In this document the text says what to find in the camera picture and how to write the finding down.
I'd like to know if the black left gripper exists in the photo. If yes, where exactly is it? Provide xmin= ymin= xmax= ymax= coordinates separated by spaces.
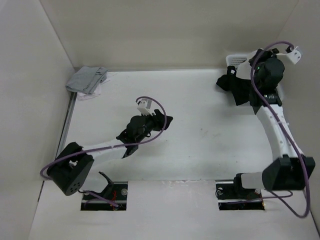
xmin=135 ymin=109 xmax=172 ymax=143

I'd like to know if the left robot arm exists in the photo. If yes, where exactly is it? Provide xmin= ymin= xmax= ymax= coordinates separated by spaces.
xmin=46 ymin=109 xmax=173 ymax=200

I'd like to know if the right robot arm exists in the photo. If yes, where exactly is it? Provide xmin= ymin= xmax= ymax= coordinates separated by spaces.
xmin=231 ymin=48 xmax=316 ymax=198

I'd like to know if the folded white tank top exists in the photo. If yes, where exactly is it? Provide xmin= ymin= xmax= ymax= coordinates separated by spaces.
xmin=77 ymin=78 xmax=111 ymax=101

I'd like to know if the folded grey tank top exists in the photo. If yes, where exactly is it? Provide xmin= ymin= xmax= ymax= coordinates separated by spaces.
xmin=65 ymin=66 xmax=108 ymax=94

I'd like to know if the black tank top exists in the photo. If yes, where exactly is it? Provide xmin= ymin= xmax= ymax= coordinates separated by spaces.
xmin=216 ymin=66 xmax=262 ymax=107

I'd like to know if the white plastic basket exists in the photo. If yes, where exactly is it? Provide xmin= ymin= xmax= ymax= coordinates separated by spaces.
xmin=225 ymin=52 xmax=285 ymax=101

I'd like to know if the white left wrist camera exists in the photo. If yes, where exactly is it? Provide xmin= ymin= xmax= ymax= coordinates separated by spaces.
xmin=137 ymin=98 xmax=152 ymax=116

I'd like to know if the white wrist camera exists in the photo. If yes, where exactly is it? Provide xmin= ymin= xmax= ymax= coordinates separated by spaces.
xmin=277 ymin=46 xmax=303 ymax=65
xmin=137 ymin=98 xmax=152 ymax=116

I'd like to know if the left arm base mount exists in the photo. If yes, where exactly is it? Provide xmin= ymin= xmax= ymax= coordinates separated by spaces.
xmin=78 ymin=171 xmax=129 ymax=212

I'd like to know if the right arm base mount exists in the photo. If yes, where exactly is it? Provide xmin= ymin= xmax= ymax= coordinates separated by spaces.
xmin=215 ymin=180 xmax=265 ymax=211

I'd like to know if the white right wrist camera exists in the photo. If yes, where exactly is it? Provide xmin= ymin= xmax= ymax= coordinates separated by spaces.
xmin=277 ymin=46 xmax=303 ymax=65

